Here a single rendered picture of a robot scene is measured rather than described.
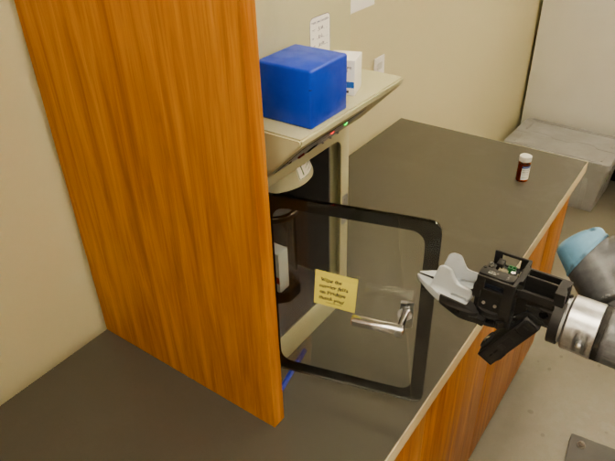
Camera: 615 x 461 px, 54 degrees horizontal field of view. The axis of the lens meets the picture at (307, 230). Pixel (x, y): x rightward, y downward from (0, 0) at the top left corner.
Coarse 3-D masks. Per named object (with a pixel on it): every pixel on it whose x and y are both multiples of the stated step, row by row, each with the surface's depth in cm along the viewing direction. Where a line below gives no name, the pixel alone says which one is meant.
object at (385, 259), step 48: (288, 240) 101; (336, 240) 98; (384, 240) 95; (432, 240) 92; (288, 288) 108; (384, 288) 100; (288, 336) 114; (336, 336) 110; (384, 336) 106; (384, 384) 112
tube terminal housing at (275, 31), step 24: (264, 0) 88; (288, 0) 93; (312, 0) 98; (336, 0) 103; (264, 24) 90; (288, 24) 95; (336, 24) 106; (264, 48) 92; (336, 48) 108; (336, 144) 124; (288, 168) 107; (336, 168) 127; (336, 192) 130
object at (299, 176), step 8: (304, 168) 116; (312, 168) 120; (288, 176) 113; (296, 176) 114; (304, 176) 115; (280, 184) 113; (288, 184) 113; (296, 184) 114; (272, 192) 113; (280, 192) 113
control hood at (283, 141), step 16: (368, 80) 107; (384, 80) 106; (400, 80) 107; (352, 96) 101; (368, 96) 100; (384, 96) 109; (352, 112) 96; (272, 128) 90; (288, 128) 90; (304, 128) 90; (320, 128) 91; (272, 144) 90; (288, 144) 88; (304, 144) 88; (272, 160) 92; (288, 160) 94
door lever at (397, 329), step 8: (400, 312) 101; (408, 312) 100; (352, 320) 99; (360, 320) 99; (368, 320) 99; (376, 320) 99; (400, 320) 99; (368, 328) 99; (376, 328) 98; (384, 328) 98; (392, 328) 97; (400, 328) 97; (400, 336) 97
